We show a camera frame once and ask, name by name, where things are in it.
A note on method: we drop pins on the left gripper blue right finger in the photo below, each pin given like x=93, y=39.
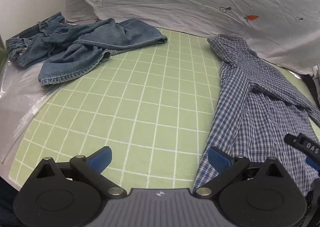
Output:
x=229, y=169

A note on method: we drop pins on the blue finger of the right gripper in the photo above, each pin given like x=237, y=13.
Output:
x=313, y=164

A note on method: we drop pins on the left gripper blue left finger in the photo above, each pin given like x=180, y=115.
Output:
x=88, y=170

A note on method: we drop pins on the blue plaid shirt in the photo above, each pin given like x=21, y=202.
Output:
x=257, y=107

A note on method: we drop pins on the clear plastic zipper bag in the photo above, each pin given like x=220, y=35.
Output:
x=21, y=98

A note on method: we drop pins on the white folded garment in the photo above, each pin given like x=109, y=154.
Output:
x=316, y=74

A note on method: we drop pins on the green grid cutting mat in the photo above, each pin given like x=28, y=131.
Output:
x=154, y=107

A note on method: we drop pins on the blue denim jeans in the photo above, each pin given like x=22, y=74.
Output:
x=68, y=51

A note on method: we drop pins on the grey carrot print sheet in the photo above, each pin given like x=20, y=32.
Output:
x=284, y=32

